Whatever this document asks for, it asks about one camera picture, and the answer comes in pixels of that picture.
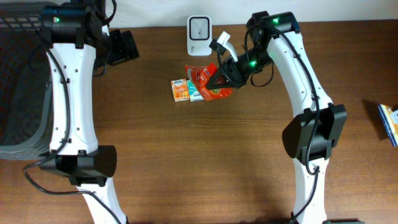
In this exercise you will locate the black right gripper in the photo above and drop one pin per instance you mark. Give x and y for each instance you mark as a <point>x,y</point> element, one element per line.
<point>236,76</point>

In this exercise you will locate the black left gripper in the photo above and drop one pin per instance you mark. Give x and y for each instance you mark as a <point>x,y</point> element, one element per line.
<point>126,46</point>

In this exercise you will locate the red Hacks candy bag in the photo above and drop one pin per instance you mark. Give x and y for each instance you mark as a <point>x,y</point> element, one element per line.
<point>200,76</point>

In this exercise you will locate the green tissue pack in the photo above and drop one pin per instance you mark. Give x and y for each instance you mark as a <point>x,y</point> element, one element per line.
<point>194,94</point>

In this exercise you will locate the orange tissue pack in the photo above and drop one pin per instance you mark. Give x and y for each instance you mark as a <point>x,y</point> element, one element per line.
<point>180,90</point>

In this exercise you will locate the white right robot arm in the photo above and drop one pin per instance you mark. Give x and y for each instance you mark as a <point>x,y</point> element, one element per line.
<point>317,122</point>

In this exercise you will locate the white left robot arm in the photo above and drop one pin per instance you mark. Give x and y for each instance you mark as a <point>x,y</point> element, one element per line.
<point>77,41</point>

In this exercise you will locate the white barcode scanner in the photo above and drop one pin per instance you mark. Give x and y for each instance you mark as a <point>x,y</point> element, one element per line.
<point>199,35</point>

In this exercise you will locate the dark grey plastic basket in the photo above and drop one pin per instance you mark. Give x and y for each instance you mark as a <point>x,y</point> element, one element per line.
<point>26,88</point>

